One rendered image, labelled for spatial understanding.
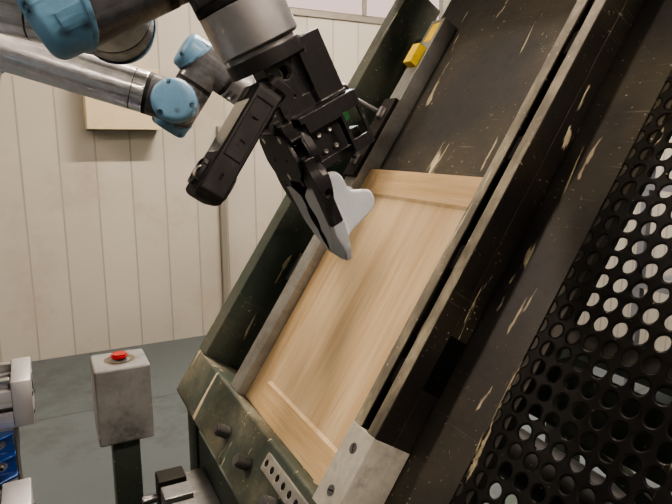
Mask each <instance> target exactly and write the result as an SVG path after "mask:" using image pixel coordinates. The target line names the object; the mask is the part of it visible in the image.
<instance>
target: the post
mask: <svg viewBox="0 0 672 504"><path fill-rule="evenodd" d="M111 449H112V462H113V475H114V488H115V502H116V504H142V498H143V496H144V494H143V479H142V464H141V449H140V439H138V440H134V441H129V442H124V443H120V444H115V445H111Z"/></svg>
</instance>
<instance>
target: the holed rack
mask: <svg viewBox="0 0 672 504"><path fill-rule="evenodd" d="M260 468H261V470H262V471H263V473H264V474H265V476H266V477H267V479H268V480H269V482H270V483H271V484H272V486H273V487H274V489H275V490H276V492H277V493H278V495H279V496H280V498H281V499H282V501H283V502H284V503H285V504H309V503H308V502H307V501H306V499H305V498H304V497H303V495H302V494H301V493H300V491H299V490H298V489H297V487H296V486H295V485H294V483H293V482H292V481H291V479H290V478H289V477H288V475H287V474H286V473H285V471H284V470H283V469H282V467H281V466H280V465H279V463H278V462H277V461H276V459H275V458H274V457H273V455H272V454H271V453H269V452H268V454H267V456H266V458H265V459H264V461H263V463H262V465H261V467H260Z"/></svg>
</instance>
